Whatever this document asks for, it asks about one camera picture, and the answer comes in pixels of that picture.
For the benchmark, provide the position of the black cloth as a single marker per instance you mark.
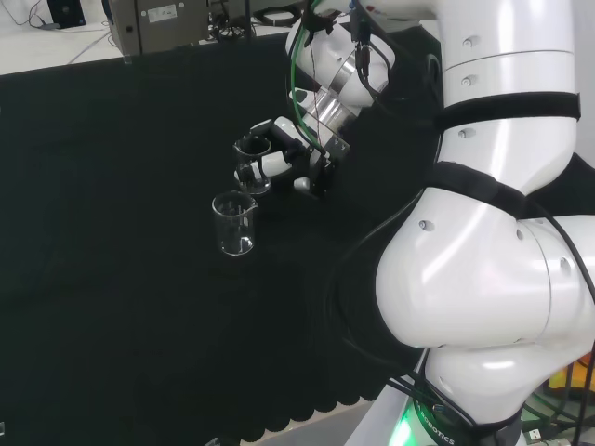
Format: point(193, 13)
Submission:
point(116, 232)

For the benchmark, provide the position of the black device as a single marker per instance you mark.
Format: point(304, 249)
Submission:
point(67, 11)

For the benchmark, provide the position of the grey equipment case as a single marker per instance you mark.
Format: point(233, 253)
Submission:
point(158, 28)

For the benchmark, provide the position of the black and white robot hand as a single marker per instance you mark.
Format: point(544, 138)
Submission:
point(283, 160)

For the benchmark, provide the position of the clear glass beaker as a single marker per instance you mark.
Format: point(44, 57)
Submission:
point(255, 187)
point(234, 241)

